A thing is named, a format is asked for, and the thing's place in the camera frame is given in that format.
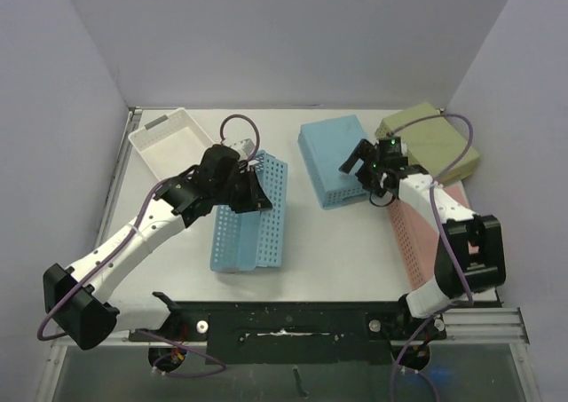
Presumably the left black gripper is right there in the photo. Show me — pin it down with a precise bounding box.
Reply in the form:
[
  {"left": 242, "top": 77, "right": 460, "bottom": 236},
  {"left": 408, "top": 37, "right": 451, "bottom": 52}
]
[{"left": 213, "top": 166, "right": 272, "bottom": 215}]

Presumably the small light blue basket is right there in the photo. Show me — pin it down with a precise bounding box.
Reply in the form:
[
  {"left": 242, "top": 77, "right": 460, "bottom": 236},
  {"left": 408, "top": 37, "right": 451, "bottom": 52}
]
[{"left": 297, "top": 114, "right": 367, "bottom": 209}]

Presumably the large light blue basket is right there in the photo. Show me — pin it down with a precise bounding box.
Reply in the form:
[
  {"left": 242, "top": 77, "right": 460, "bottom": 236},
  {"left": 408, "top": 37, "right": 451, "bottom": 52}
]
[{"left": 209, "top": 150, "right": 288, "bottom": 272}]

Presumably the olive green plastic basket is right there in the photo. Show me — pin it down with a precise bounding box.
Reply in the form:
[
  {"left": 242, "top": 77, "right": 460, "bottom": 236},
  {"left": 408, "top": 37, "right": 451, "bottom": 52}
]
[{"left": 375, "top": 102, "right": 480, "bottom": 185}]

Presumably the white perforated plastic basket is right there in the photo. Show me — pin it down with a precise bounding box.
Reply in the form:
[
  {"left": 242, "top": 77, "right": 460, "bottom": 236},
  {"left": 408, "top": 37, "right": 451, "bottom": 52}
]
[{"left": 128, "top": 108, "right": 215, "bottom": 180}]

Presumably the pink perforated plastic basket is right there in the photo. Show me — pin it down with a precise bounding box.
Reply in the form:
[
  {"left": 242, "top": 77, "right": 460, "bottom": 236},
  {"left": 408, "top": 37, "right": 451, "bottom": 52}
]
[{"left": 384, "top": 184, "right": 471, "bottom": 290}]

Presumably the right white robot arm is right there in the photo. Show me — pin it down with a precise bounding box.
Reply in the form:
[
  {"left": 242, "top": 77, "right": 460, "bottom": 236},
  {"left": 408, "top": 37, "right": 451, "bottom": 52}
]
[{"left": 339, "top": 137, "right": 506, "bottom": 339}]

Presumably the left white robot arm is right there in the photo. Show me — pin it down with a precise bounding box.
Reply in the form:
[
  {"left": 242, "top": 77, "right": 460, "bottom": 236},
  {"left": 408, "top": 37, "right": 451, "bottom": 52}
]
[{"left": 43, "top": 144, "right": 273, "bottom": 351}]

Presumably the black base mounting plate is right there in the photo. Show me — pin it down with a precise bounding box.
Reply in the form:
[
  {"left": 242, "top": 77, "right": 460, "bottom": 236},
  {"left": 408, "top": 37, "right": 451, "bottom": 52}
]
[{"left": 156, "top": 302, "right": 446, "bottom": 365}]

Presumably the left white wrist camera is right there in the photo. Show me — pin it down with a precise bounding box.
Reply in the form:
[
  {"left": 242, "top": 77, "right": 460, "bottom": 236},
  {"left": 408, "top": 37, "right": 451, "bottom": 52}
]
[{"left": 229, "top": 138, "right": 256, "bottom": 160}]

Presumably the aluminium frame rail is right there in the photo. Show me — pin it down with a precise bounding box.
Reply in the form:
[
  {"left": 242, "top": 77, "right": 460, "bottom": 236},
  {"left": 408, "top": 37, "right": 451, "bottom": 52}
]
[{"left": 94, "top": 107, "right": 142, "bottom": 248}]

